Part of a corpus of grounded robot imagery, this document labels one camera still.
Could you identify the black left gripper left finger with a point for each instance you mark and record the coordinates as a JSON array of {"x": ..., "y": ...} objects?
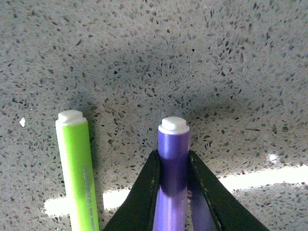
[{"x": 138, "y": 209}]

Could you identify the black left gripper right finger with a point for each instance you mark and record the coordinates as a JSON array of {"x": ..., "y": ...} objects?
[{"x": 213, "y": 207}]

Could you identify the purple highlighter pen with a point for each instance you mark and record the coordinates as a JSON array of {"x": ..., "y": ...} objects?
[{"x": 173, "y": 151}]

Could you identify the green highlighter pen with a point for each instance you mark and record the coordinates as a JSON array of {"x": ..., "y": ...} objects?
[{"x": 73, "y": 138}]

